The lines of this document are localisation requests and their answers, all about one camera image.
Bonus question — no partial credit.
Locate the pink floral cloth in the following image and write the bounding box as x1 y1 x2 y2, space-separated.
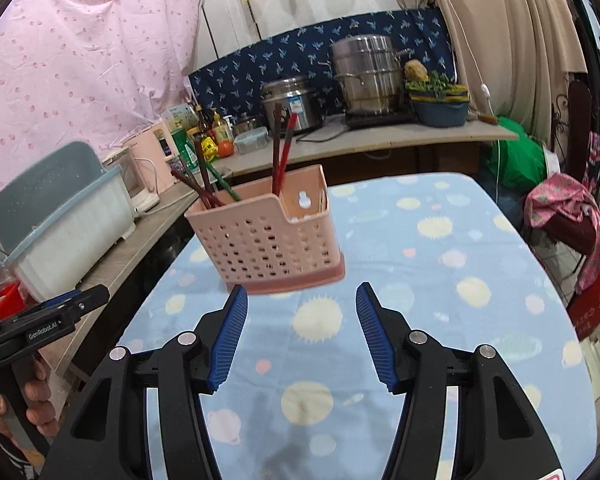
524 172 600 292

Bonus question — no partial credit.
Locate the dark red chopstick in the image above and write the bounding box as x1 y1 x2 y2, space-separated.
272 102 282 195

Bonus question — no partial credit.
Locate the grey wooden counter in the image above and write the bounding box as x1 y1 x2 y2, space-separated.
40 114 520 376

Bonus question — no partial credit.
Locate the navy floral backsplash cloth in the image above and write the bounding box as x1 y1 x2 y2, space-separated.
189 8 456 117

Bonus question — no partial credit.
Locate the pink electric kettle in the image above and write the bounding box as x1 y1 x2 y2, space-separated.
124 120 176 195

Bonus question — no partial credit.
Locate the dark brown chopstick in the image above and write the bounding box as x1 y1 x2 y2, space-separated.
171 169 223 209

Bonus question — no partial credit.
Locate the red tomato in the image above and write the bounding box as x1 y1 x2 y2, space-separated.
218 141 234 158

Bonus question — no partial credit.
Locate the blue planet-print tablecloth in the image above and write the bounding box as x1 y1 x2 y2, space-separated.
114 171 598 480

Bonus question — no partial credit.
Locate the yellow oil bottle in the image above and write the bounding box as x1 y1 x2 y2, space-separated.
212 110 233 145

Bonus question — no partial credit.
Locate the beige hanging curtain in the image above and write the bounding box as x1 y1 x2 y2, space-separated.
396 0 586 142

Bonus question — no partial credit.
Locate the person's left hand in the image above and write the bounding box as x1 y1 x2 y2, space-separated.
0 356 59 450

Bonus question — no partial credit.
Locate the red chopstick in basket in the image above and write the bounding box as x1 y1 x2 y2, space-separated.
274 113 298 195

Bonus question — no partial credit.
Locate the pink dotted curtain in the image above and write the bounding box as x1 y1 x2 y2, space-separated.
0 0 201 191

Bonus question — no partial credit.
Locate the steel rice cooker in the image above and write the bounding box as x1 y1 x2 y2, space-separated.
260 76 324 134

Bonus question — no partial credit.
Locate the clear food container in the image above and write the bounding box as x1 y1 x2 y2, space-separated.
234 127 270 155

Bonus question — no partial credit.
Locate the grey-blue dish rack lid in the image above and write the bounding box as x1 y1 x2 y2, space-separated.
0 141 105 254

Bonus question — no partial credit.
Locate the green plastic bag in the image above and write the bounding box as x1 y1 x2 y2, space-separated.
488 116 546 193

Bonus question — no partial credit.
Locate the stacked steel steamer pot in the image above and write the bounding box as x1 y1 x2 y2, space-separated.
329 35 411 118

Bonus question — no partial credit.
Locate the white dish rack bin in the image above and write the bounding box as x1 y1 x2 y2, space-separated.
6 167 135 301

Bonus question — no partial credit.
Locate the blue vegetable basin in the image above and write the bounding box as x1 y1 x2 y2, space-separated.
410 93 470 128

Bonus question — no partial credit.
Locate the pink perforated utensil basket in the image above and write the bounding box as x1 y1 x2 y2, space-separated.
185 165 346 295

